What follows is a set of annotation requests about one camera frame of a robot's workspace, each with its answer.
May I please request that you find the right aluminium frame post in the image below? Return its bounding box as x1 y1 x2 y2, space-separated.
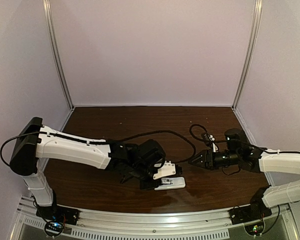
232 0 263 111

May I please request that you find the front aluminium rail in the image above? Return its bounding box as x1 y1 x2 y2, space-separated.
16 196 291 240

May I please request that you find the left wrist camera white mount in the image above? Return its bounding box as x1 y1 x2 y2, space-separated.
153 161 183 180

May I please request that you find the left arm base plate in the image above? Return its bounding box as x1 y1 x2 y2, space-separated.
36 205 80 226

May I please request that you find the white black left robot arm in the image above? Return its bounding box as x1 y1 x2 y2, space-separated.
9 117 166 222

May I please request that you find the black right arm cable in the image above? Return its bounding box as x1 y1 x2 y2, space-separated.
189 124 300 156

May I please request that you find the white remote control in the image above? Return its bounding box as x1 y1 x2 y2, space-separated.
154 177 186 191

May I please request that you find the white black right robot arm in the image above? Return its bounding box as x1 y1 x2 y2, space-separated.
188 128 300 221

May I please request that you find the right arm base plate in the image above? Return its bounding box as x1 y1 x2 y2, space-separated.
228 203 272 225

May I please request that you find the left aluminium frame post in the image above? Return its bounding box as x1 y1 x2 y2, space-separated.
42 0 75 111

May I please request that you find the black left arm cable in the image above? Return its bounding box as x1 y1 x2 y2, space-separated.
0 130 198 168

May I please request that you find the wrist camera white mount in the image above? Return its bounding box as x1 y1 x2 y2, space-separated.
153 161 183 180
201 133 219 153

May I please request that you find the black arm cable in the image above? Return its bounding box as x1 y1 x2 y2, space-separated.
189 124 300 156
0 130 198 168

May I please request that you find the right circuit board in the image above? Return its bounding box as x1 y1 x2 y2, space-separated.
243 220 265 237

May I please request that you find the aluminium frame post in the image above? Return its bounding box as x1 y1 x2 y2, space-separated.
42 0 75 111
232 0 263 111

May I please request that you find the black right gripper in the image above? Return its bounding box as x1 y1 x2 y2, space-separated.
188 149 241 171

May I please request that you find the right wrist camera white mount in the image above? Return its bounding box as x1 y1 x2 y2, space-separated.
201 133 219 153

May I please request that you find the left circuit board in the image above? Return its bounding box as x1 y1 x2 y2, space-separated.
43 221 65 238

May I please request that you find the circuit board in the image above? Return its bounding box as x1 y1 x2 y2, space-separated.
43 221 65 238
243 220 265 237

